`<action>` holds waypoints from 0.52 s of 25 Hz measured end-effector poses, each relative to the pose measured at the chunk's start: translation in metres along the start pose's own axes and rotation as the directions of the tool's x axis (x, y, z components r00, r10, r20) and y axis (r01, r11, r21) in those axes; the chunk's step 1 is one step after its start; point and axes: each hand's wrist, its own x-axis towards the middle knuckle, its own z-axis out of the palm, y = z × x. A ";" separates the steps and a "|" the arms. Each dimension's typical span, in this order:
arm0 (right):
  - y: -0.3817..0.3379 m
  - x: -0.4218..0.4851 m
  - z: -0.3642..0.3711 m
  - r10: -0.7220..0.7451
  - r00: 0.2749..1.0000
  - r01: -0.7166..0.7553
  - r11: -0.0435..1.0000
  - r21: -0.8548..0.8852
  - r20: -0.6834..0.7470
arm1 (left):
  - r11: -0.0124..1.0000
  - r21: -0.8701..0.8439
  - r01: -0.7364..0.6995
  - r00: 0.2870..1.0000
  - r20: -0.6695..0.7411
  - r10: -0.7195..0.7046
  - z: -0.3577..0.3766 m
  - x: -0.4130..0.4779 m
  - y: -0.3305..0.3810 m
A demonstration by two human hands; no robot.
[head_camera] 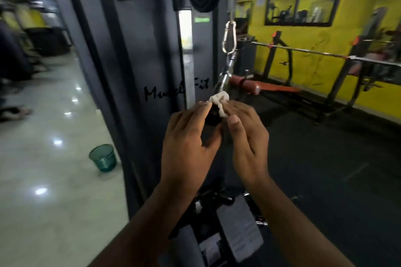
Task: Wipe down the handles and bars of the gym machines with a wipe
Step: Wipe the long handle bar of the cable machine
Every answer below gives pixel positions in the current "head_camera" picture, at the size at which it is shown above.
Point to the person's left hand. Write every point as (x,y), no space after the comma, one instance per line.
(185,157)

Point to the person's right hand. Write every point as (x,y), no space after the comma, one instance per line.
(250,148)

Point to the white cleaning wipe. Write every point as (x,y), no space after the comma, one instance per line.
(219,97)

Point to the chrome black bar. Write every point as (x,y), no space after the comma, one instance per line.
(224,79)

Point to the person's right forearm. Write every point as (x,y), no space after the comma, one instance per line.
(291,232)

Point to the person's left forearm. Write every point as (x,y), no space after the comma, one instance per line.
(141,235)

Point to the green mesh waste bin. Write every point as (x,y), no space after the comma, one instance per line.
(103,158)

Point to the dark grey cabinet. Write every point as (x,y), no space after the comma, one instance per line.
(247,57)

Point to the black orange bench press rack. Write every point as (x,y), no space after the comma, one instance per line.
(271,57)

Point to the silver carabiner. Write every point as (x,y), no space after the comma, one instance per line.
(223,43)

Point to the chrome barbell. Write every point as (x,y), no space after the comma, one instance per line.
(313,52)

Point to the green warning label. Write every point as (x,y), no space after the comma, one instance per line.
(202,20)

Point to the dark framed yellow window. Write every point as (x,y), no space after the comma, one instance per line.
(300,10)

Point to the black yellow background machines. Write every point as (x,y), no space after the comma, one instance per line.
(47,38)

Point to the grey base plate white label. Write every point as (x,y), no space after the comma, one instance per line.
(239,232)

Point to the black weight machine frame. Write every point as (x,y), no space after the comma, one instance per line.
(141,57)

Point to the frameless wall mirror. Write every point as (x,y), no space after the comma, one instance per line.
(242,13)

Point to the white wall notice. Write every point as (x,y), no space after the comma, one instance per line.
(261,1)

